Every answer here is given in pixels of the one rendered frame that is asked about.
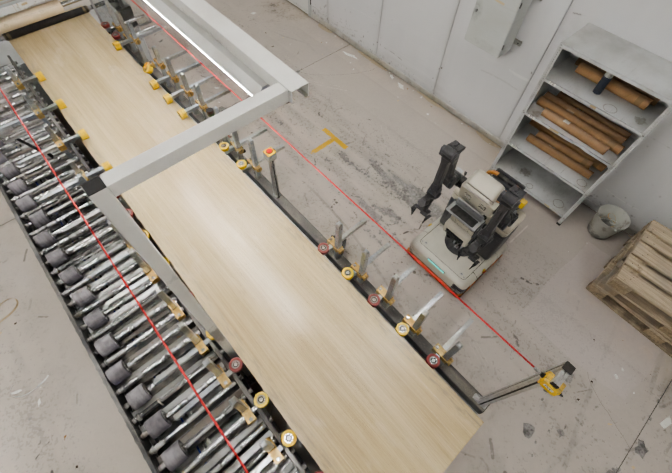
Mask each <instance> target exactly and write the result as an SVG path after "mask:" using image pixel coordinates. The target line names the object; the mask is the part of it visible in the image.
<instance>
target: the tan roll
mask: <svg viewBox="0 0 672 473"><path fill-rule="evenodd" d="M79 1H82V0H69V1H66V2H63V3H60V2H59V1H58V0H52V1H49V2H46V3H43V4H40V5H37V6H34V7H31V8H28V9H25V10H22V11H19V12H16V13H13V14H10V15H7V16H4V17H1V18H0V34H3V33H6V32H9V31H12V30H15V29H18V28H21V27H23V26H26V25H29V24H32V23H35V22H38V21H41V20H44V19H46V18H49V17H52V16H55V15H58V14H61V13H64V12H65V10H64V8H63V7H65V6H68V5H71V4H74V3H76V2H79Z"/></svg>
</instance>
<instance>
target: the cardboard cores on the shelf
mask: <svg viewBox="0 0 672 473"><path fill-rule="evenodd" d="M575 65H577V66H578V67H577V68H576V70H575V72H576V73H578V74H580V75H581V76H583V77H585V78H587V79H589V80H590V81H592V82H594V83H596V84H598V82H599V81H600V80H601V78H602V77H603V75H604V74H605V73H606V71H605V70H603V69H601V68H599V67H597V66H595V65H593V64H591V63H589V62H587V61H586V60H584V59H582V58H580V57H579V58H578V59H577V61H576V62H575ZM605 89H606V90H608V91H610V92H612V93H614V94H615V95H617V96H619V97H621V98H623V99H624V100H626V101H628V102H630V103H631V104H633V105H635V106H637V107H639V108H640V109H642V110H645V109H646V108H647V107H648V106H649V104H651V105H653V106H655V105H656V104H657V103H658V102H659V101H660V99H658V98H656V97H654V96H652V95H650V94H648V93H646V92H645V91H643V90H641V89H639V88H637V87H635V86H633V85H631V84H629V83H627V82H625V81H624V80H622V79H620V78H618V77H616V76H613V78H612V80H611V81H610V82H609V84H608V85H607V86H606V88H605ZM536 104H538V105H539V106H541V107H543V108H544V110H543V111H542V113H541V115H542V116H543V117H545V118H546V119H548V120H549V121H551V122H552V123H554V124H556V125H557V126H559V127H560V128H562V129H563V130H565V131H566V132H568V133H569V134H571V135H572V136H574V137H576V138H577V139H579V140H580V141H582V142H583V143H585V144H586V145H588V146H589V147H591V148H593V149H594V150H596V151H597V152H599V153H600V154H602V155H604V154H605V153H606V152H607V151H608V150H610V151H612V152H614V153H615V154H617V155H618V154H619V153H620V152H621V151H622V150H623V149H624V148H625V146H623V145H622V144H623V143H624V141H626V140H627V139H628V138H629V137H630V136H631V135H632V134H631V133H630V132H628V131H626V130H625V129H623V128H622V127H620V126H618V125H617V124H615V123H613V122H612V121H610V120H608V119H607V118H605V117H603V116H602V115H600V114H598V113H597V112H595V111H593V110H592V109H590V108H588V107H587V106H585V105H583V104H582V103H580V102H578V101H577V100H575V99H573V98H572V97H570V96H568V95H567V94H565V93H563V92H562V91H561V92H559V93H558V95H557V96H555V95H554V94H552V93H550V92H549V91H548V92H547V93H546V94H545V95H544V96H541V97H540V98H539V99H538V101H537V102H536ZM529 124H530V125H532V126H533V127H535V128H536V129H538V130H539V132H538V133H537V134H536V136H535V135H533V134H531V133H530V134H529V135H528V136H527V138H526V141H528V142H530V143H531V144H533V145H534V146H536V147H538V148H539V149H541V150H542V151H544V152H545V153H547V154H549V155H550V156H552V157H553V158H555V159H557V160H558V161H560V162H561V163H563V164H564V165H566V166H568V167H569V168H571V169H572V170H574V171H576V172H577V173H579V174H580V175H582V176H583V177H585V178H587V179H589V178H590V177H591V176H592V175H593V173H594V172H593V171H591V170H589V168H590V167H591V166H593V167H594V168H596V169H597V170H599V171H600V172H602V171H603V170H604V169H605V168H606V167H607V166H606V165H605V164H603V163H602V162H600V161H599V160H597V159H595V158H594V157H592V156H591V155H589V154H587V153H586V152H584V151H583V150H582V149H581V148H579V147H578V146H576V145H574V144H572V143H570V142H568V141H567V140H565V139H563V138H562V137H560V136H558V135H557V134H555V133H554V132H552V131H551V130H549V129H547V128H546V127H544V126H543V125H541V124H539V123H538V122H536V121H535V120H533V119H532V120H531V121H530V123H529Z"/></svg>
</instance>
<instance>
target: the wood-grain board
mask: <svg viewBox="0 0 672 473"><path fill-rule="evenodd" d="M115 41H116V40H115V39H114V38H113V37H112V36H111V35H110V34H109V33H108V32H107V31H106V30H105V29H104V28H103V27H102V26H101V25H100V24H99V23H98V22H97V21H96V20H95V19H94V18H93V17H92V18H90V19H87V20H84V21H81V22H79V23H76V24H73V25H70V26H67V27H65V28H62V29H59V30H56V31H54V32H51V33H48V34H45V35H43V36H40V37H37V38H34V39H31V40H29V41H26V42H23V43H20V44H18V45H15V46H13V47H14V49H15V50H16V52H17V53H18V54H19V56H20V57H21V58H22V60H23V61H24V63H25V64H26V65H27V67H28V68H29V69H30V71H31V72H32V73H33V75H35V74H34V73H36V72H39V71H41V72H42V74H44V76H45V78H46V80H44V81H42V82H40V81H39V79H38V82H39V83H40V84H41V86H42V87H43V89H44V90H45V91H46V93H47V94H48V95H49V97H50V98H51V100H52V101H53V102H54V103H56V102H55V101H56V100H58V99H62V100H63V102H65V104H66V106H67V108H64V109H62V110H61V109H60V108H58V109H59V110H60V112H61V113H62V115H63V116H64V117H65V119H66V120H67V121H68V123H69V124H70V126H71V127H72V128H73V130H74V131H75V132H76V134H77V133H78V132H77V131H79V130H81V129H84V130H85V131H86V132H87V133H88V135H89V136H90V138H88V139H86V140H83V139H82V138H81V141H82V142H83V143H84V145H85V146H86V147H87V149H88V150H89V152H90V153H91V154H92V156H93V157H94V158H95V160H96V161H97V162H98V164H99V165H100V166H102V165H101V164H102V163H104V162H106V161H108V162H109V163H110V164H111V165H112V167H113V168H114V167H116V166H118V165H120V164H122V163H124V162H126V161H128V160H130V159H132V158H134V157H135V156H137V155H139V154H141V153H143V152H145V151H147V150H149V149H151V148H153V147H155V146H157V145H159V144H160V143H162V142H164V141H166V140H168V139H170V138H172V137H174V136H176V135H178V134H180V133H182V132H184V131H185V130H187V129H189V128H191V127H193V126H195V125H197V124H196V123H195V122H194V121H193V120H192V119H191V118H190V117H189V116H188V117H187V118H185V119H183V120H182V119H181V118H180V117H179V115H178V113H177V111H178V110H180V109H181V108H180V107H179V106H178V105H177V104H176V103H175V102H174V101H173V102H172V103H170V104H167V103H166V102H165V101H164V99H163V97H162V96H163V95H165V94H167V93H166V92H165V91H164V90H163V89H162V88H161V87H160V86H159V88H157V89H155V90H153V89H152V87H151V86H150V84H149V81H151V80H153V79H152V78H151V77H150V76H149V75H148V74H147V73H145V72H144V71H143V68H142V67H141V66H140V65H139V64H138V63H137V62H136V61H135V60H134V59H133V58H132V57H131V56H130V55H129V54H128V53H127V52H126V51H125V50H124V49H123V48H122V49H121V50H118V51H116V49H115V48H114V46H113V44H112V42H115ZM35 76H36V75H35ZM121 195H122V197H123V198H124V199H125V201H126V202H127V204H128V205H129V206H130V208H131V209H132V210H133V212H134V213H135V215H136V216H137V217H138V219H139V220H140V221H141V223H142V224H143V225H144V227H145V228H146V230H147V231H148V232H149V234H150V235H151V236H152V238H153V239H154V241H155V242H156V243H157V245H158V246H159V247H160V249H161V250H162V251H163V253H164V254H165V256H166V257H167V258H168V260H169V261H170V262H171V264H172V265H173V267H174V268H175V269H176V271H177V272H178V273H179V275H180V276H181V278H182V279H183V280H184V282H185V283H186V284H187V286H188V287H189V288H190V290H191V291H192V293H193V294H194V295H195V297H196V298H197V299H198V301H199V302H200V304H201V305H202V306H203V308H204V309H205V310H206V312H207V313H208V314H209V316H210V317H211V319H212V320H213V321H214V323H215V324H216V325H217V327H218V328H219V329H220V331H221V332H222V333H223V335H224V336H225V337H226V338H227V340H228V341H229V342H230V344H231V345H232V347H233V349H234V350H235V351H236V353H237V354H238V356H239V357H240V358H241V360H242V361H243V362H244V364H245V365H246V367H247V368H248V369H249V371H250V372H251V373H252V375H253V376H254V377H255V379H256V380H257V382H258V383H259V384H260V386H261V387H262V388H263V390H264V391H265V393H266V394H267V395H268V397H269V398H270V399H271V401H272V402H273V403H274V405H275V406H276V408H277V409H278V410H279V412H280V413H281V414H282V416H283V417H284V419H285V420H286V421H287V423H288V424H289V425H290V427H291V428H292V429H293V431H294V432H295V434H296V435H297V436H298V438H299V439H300V440H301V442H302V443H303V445H304V446H305V447H306V449H307V450H308V451H309V453H310V454H311V456H312V457H313V458H314V460H315V461H316V462H317V464H318V465H319V466H320V468H321V469H322V471H323V472H324V473H443V472H444V471H445V470H446V469H447V467H448V466H449V465H450V464H451V462H452V461H453V460H454V459H455V458H456V456H457V455H458V454H459V453H460V451H461V450H462V449H463V448H464V446H465V445H466V444H467V443H468V442H469V440H470V439H471V438H472V437H473V435H474V434H475V433H476V432H477V430H478V429H479V428H480V427H481V425H482V424H483V423H484V422H483V421H482V420H481V419H480V418H479V417H478V416H477V415H476V414H475V413H474V412H473V411H472V410H471V409H470V408H469V406H468V405H467V404H466V403H465V402H464V401H463V400H462V399H461V398H460V397H459V396H458V395H457V394H456V393H455V392H454V391H453V390H452V389H451V388H450V387H449V386H448V385H447V384H446V383H445V382H444V381H443V380H442V378H441V377H440V376H439V375H438V374H437V373H436V372H435V371H434V370H433V369H432V368H431V367H430V366H429V365H428V364H427V363H426V362H425V361H424V360H423V359H422V358H421V357H420V356H419V355H418V354H417V353H416V352H415V350H414V349H413V348H412V347H411V346H410V345H409V344H408V343H407V342H406V341H405V340H404V339H403V338H402V337H401V336H400V335H399V334H398V333H397V332H396V331H395V330H394V329H393V328H392V327H391V326H390V325H389V324H388V322H387V321H386V320H385V319H384V318H383V317H382V316H381V315H380V314H379V313H378V312H377V311H376V310H375V309H374V308H373V307H372V306H371V305H370V304H369V303H368V302H367V301H366V300H365V299H364V298H363V297H362V296H361V294H360V293H359V292H358V291H357V290H356V289H355V288H354V287H353V286H352V285H351V284H350V283H349V282H348V281H347V280H346V279H345V278H344V277H343V276H342V275H341V274H340V273H339V272H338V271H337V270H336V269H335V268H334V266H333V265H332V264H331V263H330V262H329V261H328V260H327V259H326V258H325V257H324V256H323V255H322V254H321V253H320V252H319V251H318V250H317V249H316V248H315V247H314V246H313V245H312V244H311V243H310V242H309V241H308V240H307V238H306V237H305V236H304V235H303V234H302V233H301V232H300V231H299V230H298V229H297V228H296V227H295V226H294V225H293V224H292V223H291V222H290V221H289V220H288V219H287V218H286V217H285V216H284V215H283V214H282V213H281V211H280V210H279V209H278V208H277V207H276V206H275V205H274V204H273V203H272V202H271V201H270V200H269V199H268V198H267V197H266V196H265V195H264V194H263V193H262V192H261V191H260V190H259V189H258V188H257V187H256V186H255V185H254V183H253V182H252V181H251V180H250V179H249V178H248V177H247V176H246V175H245V174H244V173H243V172H242V171H241V170H240V169H239V168H238V167H237V166H236V165H235V164H234V163H233V162H232V161H231V160H230V159H229V158H228V157H227V155H226V154H225V153H224V152H223V151H222V150H221V149H220V148H219V147H218V146H217V145H216V144H215V143H213V144H211V145H210V146H208V147H206V148H204V149H202V150H200V151H199V152H197V153H195V154H193V155H191V156H190V157H188V158H186V159H184V160H182V161H180V162H179V163H177V164H175V165H173V166H171V167H170V168H168V169H166V170H164V171H162V172H161V173H159V174H157V175H155V176H153V177H151V178H150V179H148V180H146V181H144V182H142V183H141V184H139V185H137V186H135V187H133V188H131V189H130V190H128V191H126V192H124V193H122V194H121Z"/></svg>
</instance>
